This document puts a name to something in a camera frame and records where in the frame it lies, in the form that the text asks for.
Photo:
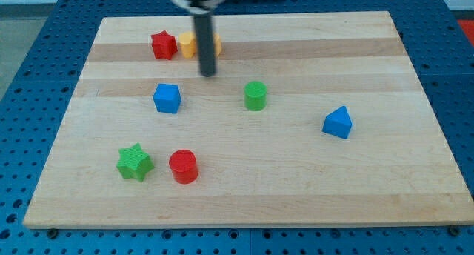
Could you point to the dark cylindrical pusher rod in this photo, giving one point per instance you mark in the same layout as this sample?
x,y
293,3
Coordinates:
x,y
203,27

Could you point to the yellow hexagon block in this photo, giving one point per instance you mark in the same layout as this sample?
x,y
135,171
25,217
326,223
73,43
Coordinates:
x,y
187,43

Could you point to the red star block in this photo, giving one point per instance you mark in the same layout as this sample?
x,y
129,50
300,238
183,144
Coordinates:
x,y
164,45

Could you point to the blue cube block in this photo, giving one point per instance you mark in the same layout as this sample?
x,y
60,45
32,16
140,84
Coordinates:
x,y
167,98

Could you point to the green cylinder block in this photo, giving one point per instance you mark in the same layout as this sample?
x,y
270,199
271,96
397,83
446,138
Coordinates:
x,y
255,95

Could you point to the red cylinder block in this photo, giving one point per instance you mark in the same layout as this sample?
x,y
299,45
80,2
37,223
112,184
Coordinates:
x,y
183,166

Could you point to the light wooden board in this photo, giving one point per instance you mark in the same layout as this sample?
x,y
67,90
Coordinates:
x,y
256,169

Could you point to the green star block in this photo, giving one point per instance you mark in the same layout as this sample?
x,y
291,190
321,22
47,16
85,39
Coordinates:
x,y
134,163

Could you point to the blue triangular prism block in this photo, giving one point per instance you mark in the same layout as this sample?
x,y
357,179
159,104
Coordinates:
x,y
338,123

